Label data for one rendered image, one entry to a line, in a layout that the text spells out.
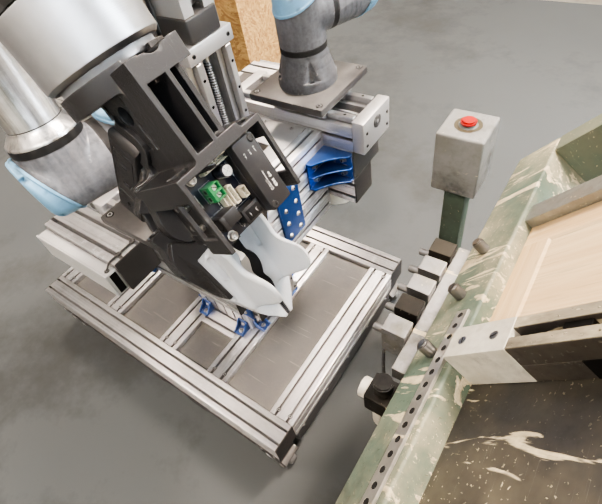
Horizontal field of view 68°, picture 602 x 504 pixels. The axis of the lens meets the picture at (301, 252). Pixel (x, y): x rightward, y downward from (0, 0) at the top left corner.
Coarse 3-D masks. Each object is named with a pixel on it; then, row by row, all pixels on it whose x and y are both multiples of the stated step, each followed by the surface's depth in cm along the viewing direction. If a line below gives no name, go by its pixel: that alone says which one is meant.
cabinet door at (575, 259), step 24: (576, 216) 81; (600, 216) 75; (528, 240) 88; (552, 240) 82; (576, 240) 76; (600, 240) 71; (528, 264) 82; (552, 264) 77; (576, 264) 71; (600, 264) 67; (504, 288) 83; (528, 288) 77; (552, 288) 72; (576, 288) 67; (600, 288) 63; (504, 312) 77; (528, 312) 72
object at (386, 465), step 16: (464, 320) 79; (448, 336) 78; (432, 368) 75; (432, 384) 72; (416, 400) 72; (416, 416) 69; (400, 432) 69; (400, 448) 66; (384, 464) 66; (384, 480) 64; (368, 496) 64
